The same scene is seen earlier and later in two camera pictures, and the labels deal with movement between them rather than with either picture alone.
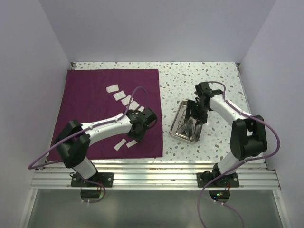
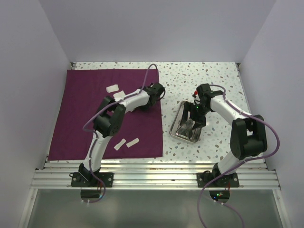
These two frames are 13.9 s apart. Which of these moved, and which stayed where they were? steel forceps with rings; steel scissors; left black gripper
Moved: left black gripper
Stayed: steel scissors; steel forceps with rings
